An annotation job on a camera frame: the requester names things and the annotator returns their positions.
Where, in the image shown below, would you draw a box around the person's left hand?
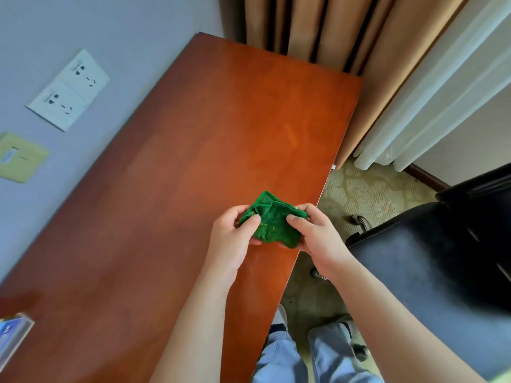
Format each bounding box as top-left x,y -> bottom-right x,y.
203,205 -> 262,284

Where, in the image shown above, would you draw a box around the person's right hand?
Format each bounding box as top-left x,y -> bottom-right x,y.
285,203 -> 354,280

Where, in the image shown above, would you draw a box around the green cleaning cloth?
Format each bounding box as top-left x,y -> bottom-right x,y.
238,190 -> 308,250

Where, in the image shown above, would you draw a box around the black leather chair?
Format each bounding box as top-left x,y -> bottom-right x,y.
311,162 -> 511,381

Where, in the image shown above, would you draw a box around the person's right forearm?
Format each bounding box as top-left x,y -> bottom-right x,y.
327,255 -> 488,383

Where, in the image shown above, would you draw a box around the person's left forearm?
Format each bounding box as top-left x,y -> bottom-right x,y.
150,271 -> 240,383

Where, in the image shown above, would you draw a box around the white and navy left shoe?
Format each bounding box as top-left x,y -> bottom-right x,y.
270,303 -> 289,336

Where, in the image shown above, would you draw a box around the light blue jeans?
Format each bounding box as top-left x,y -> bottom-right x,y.
251,319 -> 385,383

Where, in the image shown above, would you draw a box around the orange wooden table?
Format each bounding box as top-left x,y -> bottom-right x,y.
0,31 -> 364,383

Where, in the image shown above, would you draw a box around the dark wooden baseboard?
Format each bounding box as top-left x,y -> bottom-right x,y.
403,163 -> 452,193

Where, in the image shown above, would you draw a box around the white sheer curtain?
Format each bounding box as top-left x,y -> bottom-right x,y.
353,0 -> 511,173

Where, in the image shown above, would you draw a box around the tan curtain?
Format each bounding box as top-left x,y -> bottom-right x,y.
217,0 -> 468,171

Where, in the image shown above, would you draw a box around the blue item at desk edge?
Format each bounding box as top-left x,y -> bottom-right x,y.
0,312 -> 36,368

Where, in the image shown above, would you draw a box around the white wall power socket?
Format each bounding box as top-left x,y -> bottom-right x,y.
26,77 -> 87,132
57,48 -> 111,104

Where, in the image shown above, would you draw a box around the yellow-green wall note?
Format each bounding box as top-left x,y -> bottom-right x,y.
0,132 -> 51,184

